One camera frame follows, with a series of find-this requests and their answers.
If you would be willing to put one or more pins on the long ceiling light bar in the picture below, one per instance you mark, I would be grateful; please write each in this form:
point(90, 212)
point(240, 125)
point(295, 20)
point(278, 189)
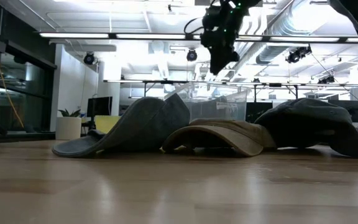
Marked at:
point(135, 81)
point(73, 35)

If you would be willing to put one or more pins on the blue-grey baseball cap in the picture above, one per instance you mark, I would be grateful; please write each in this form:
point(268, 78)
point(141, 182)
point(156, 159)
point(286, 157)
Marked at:
point(306, 124)
point(141, 124)

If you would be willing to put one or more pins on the black flat panel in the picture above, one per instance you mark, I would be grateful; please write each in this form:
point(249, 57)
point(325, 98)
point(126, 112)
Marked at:
point(253, 109)

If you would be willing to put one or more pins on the black ceiling spot lamp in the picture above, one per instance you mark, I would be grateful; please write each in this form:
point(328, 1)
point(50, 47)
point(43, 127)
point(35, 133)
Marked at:
point(326, 80)
point(89, 58)
point(191, 55)

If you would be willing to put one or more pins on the clear plastic bin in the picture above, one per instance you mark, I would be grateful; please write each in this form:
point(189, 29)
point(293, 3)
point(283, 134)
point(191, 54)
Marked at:
point(235, 93)

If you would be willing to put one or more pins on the black computer monitor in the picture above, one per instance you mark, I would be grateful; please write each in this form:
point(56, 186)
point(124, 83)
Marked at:
point(356, 109)
point(99, 105)

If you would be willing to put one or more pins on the white plant pot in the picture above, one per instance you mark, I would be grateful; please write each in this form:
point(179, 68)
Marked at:
point(68, 129)

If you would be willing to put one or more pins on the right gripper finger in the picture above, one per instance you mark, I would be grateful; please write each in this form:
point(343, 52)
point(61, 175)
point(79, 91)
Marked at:
point(218, 60)
point(228, 56)

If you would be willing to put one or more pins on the yellow plastic bin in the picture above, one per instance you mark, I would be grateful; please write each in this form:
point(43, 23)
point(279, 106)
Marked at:
point(107, 123)

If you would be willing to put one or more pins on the black aluminium table frame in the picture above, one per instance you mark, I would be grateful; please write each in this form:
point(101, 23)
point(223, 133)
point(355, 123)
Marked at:
point(26, 137)

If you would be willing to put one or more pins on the black spot lamp cluster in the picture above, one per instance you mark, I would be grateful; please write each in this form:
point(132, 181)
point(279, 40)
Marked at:
point(297, 54)

